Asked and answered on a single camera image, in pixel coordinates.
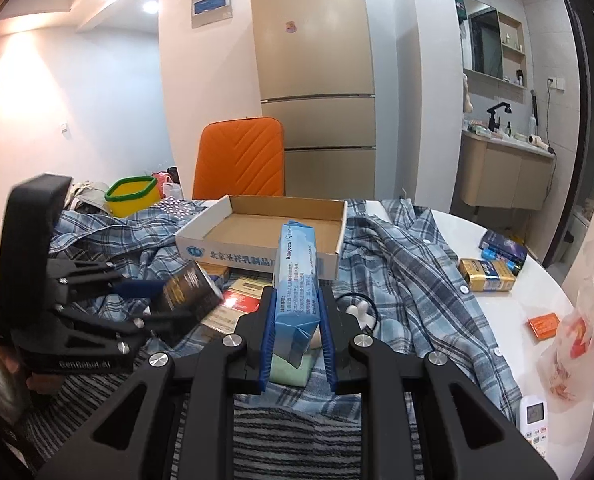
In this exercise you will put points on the white remote control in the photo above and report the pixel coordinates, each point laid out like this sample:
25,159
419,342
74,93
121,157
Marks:
533,423

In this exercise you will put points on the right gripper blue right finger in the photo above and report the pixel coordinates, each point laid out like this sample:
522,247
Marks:
327,342

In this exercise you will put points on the green cloth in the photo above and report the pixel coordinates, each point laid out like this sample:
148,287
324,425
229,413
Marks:
283,373

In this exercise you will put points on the light blue tissue pack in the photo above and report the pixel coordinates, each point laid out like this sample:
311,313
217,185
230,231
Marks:
295,279

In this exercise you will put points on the orange small packet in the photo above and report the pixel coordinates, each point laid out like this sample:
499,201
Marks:
543,327

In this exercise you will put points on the red bag on floor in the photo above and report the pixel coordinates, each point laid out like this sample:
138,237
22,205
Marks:
170,175

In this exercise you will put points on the orange chair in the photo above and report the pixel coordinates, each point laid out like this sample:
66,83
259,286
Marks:
240,157

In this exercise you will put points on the person's left hand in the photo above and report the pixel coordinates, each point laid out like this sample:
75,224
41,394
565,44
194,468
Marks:
42,384

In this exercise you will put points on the patterned purple pouch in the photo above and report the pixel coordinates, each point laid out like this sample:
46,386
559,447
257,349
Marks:
177,205

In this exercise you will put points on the beige bag pile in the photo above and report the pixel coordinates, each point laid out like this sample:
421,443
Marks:
87,193

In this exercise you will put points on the yellow green-rimmed bin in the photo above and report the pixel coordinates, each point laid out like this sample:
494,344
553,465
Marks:
131,194

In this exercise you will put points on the mirror cabinet with shelves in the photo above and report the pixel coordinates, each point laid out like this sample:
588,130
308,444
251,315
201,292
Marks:
493,43

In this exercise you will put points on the bathroom vanity cabinet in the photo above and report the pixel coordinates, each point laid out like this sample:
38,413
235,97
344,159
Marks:
504,174

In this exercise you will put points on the dark blue box on table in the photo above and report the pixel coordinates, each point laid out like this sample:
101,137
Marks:
494,246

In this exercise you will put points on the beige refrigerator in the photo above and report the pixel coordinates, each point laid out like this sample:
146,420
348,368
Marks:
315,75

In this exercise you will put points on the black Face tissue pack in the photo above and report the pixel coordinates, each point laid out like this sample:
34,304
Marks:
191,290

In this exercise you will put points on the gold cigarette pack on table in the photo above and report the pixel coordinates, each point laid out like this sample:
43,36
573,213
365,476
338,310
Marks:
486,275

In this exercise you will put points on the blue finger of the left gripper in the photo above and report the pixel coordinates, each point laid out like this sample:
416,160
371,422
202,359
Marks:
170,322
138,288

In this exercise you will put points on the white cardboard box tray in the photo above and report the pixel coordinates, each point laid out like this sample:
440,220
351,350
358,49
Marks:
242,232

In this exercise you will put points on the blue plaid shirt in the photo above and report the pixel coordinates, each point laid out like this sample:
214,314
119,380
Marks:
403,264

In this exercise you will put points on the clear plastic bag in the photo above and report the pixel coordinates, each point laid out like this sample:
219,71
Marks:
566,367

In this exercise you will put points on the white hair dryer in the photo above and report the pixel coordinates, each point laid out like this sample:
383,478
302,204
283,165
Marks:
537,142

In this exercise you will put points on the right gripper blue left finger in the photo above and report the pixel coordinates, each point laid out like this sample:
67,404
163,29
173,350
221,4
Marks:
268,306

